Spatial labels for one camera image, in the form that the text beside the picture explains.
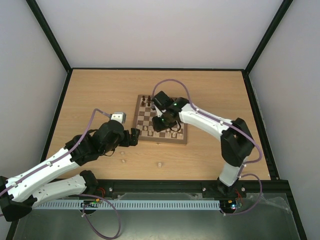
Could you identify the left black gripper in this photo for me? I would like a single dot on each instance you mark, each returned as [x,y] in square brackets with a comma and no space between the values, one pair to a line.
[134,138]

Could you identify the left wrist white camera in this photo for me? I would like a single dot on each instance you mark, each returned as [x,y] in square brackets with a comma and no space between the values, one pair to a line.
[119,117]

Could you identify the light blue slotted cable duct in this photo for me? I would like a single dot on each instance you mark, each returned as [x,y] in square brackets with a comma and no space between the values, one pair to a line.
[78,204]

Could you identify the right black frame post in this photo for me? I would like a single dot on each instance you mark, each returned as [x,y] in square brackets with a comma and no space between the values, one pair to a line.
[276,20]

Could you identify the black aluminium front rail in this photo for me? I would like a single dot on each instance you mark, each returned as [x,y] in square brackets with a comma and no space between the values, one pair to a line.
[208,188]

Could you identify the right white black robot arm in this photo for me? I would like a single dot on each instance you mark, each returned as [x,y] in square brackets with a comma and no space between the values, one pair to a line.
[232,134]

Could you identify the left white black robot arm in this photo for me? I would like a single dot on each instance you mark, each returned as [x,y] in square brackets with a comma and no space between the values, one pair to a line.
[22,193]

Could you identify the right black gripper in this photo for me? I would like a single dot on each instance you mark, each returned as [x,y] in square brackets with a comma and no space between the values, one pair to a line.
[159,124]

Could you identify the dark chess pieces row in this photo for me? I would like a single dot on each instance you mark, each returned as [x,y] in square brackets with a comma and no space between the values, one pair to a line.
[145,101]

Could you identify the black frame post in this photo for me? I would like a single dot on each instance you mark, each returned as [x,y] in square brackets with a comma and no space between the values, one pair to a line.
[276,20]
[43,23]

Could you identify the wooden folding chessboard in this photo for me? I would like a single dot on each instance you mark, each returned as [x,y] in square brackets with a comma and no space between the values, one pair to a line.
[143,117]

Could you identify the left black frame post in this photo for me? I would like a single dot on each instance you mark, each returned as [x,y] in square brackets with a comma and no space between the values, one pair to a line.
[43,23]

